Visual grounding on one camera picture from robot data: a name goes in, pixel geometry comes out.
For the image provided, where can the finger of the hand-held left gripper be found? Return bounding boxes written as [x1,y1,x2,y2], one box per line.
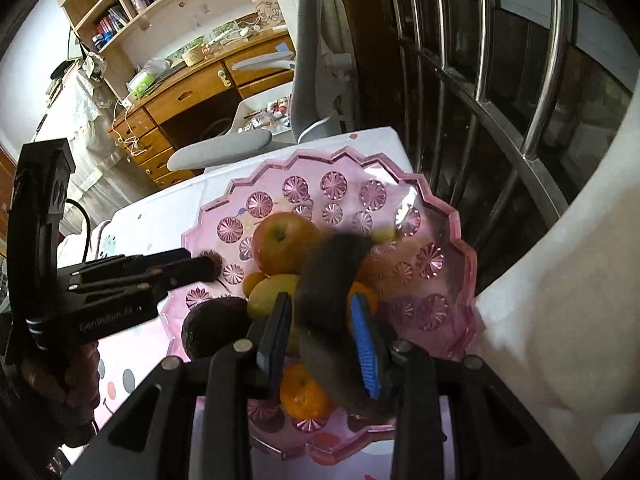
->
[67,280,171,308]
[70,249,219,285]

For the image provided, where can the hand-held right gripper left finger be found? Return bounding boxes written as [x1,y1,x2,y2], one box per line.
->
[62,292,294,480]

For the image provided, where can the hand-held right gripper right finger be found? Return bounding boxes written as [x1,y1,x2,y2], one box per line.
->
[349,294,581,480]

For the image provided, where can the red lychee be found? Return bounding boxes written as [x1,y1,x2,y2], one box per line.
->
[197,251,224,282]

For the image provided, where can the yellow-green spotted citrus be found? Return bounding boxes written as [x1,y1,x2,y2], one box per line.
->
[247,273,302,322]

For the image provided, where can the large orange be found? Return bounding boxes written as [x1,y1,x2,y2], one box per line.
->
[279,362,332,420]

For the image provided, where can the dark round avocado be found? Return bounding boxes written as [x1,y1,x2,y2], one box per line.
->
[181,296,252,362]

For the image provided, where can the dark oval avocado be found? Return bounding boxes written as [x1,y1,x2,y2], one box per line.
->
[294,232,402,417]

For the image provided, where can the medium orange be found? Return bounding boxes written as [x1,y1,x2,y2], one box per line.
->
[352,254,397,313]
[242,271,269,297]

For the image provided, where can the pink glass plate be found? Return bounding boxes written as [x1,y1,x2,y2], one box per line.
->
[167,146,487,462]

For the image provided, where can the person's left hand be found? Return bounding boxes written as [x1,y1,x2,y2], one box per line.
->
[21,342,102,443]

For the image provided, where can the red-yellow apple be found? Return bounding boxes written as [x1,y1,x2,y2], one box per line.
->
[251,211,326,277]

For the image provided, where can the white lace cloth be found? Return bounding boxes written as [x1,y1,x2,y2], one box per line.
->
[31,67,147,241]

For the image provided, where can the wooden desk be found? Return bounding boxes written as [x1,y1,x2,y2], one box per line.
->
[107,27,297,189]

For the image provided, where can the white storage box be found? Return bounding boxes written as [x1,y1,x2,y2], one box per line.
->
[234,94,297,134]

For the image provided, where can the green tissue box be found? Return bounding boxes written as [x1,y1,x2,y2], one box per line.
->
[126,71,157,97]

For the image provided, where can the white curtain pink leaves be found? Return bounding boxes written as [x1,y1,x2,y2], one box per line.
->
[470,105,640,480]

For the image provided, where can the grey office chair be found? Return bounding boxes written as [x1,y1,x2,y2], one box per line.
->
[166,0,402,174]

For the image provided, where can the wooden bookshelf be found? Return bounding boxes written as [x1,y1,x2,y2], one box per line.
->
[55,0,292,102]

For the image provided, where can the metal window grille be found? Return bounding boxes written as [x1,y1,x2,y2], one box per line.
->
[350,0,637,291]

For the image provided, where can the black cable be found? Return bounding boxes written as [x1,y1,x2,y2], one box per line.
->
[62,199,95,262]

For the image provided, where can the white cable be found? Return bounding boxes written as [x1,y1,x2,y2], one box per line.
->
[111,99,144,155]

